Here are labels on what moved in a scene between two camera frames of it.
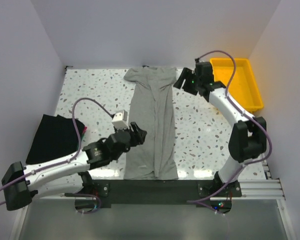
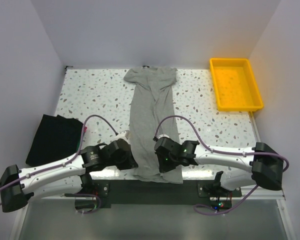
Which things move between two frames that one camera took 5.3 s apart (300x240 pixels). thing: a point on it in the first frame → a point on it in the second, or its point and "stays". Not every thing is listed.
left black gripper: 138,136 → 130,162
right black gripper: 185,73 → 164,168
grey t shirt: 151,152 stays
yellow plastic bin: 243,90 stays
